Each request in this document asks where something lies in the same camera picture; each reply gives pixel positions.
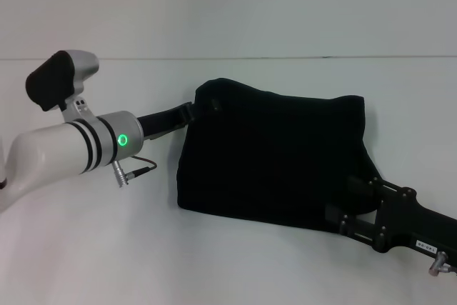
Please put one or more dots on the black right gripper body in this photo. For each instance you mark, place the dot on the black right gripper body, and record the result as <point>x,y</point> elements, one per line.
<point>414,219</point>

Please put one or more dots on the black shirt with FREE print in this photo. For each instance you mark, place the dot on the black shirt with FREE print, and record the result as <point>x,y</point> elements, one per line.
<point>271,155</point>

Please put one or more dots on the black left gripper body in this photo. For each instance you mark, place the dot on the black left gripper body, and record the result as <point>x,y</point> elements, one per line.
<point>160,121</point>

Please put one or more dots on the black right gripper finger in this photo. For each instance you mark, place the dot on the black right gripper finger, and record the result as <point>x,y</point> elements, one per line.
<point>367,185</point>
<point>353,224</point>

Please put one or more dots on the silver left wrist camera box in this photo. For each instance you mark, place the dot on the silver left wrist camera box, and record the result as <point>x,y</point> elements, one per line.
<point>60,80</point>

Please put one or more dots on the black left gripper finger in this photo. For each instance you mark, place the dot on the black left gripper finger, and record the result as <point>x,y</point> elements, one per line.
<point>203,108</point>

